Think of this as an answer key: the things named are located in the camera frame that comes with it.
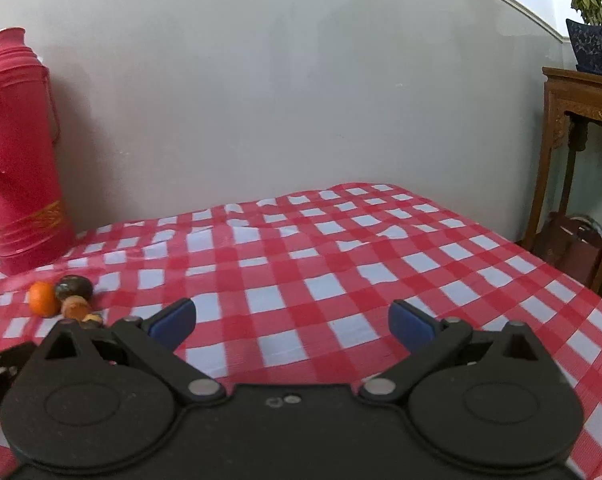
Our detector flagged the carved wooden side table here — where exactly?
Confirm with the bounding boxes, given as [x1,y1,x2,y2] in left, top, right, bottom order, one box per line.
[523,66,602,296]

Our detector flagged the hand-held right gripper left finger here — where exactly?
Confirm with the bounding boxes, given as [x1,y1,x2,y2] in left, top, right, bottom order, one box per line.
[36,298,226,403]

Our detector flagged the dark red bag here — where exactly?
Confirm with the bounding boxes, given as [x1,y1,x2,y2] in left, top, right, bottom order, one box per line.
[538,212,602,288]

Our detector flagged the small orange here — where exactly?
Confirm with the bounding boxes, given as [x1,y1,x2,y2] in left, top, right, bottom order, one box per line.
[29,281,62,317]

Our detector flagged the light brown nut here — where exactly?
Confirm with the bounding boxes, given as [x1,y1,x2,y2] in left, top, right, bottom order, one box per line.
[61,297,92,320]

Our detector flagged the red white checkered tablecloth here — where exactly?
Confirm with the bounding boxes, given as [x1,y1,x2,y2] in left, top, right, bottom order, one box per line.
[0,183,602,480]

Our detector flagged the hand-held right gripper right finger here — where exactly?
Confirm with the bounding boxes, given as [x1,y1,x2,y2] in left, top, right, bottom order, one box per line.
[360,300,554,403]

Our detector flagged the red thermos flask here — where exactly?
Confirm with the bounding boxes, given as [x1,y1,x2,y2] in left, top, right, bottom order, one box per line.
[0,27,76,276]

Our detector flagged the dark brown chestnut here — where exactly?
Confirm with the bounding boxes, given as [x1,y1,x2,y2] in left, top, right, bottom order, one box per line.
[55,275,94,303]

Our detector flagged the dark blue plant pot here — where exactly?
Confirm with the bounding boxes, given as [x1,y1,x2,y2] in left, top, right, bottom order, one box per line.
[566,19,602,78]

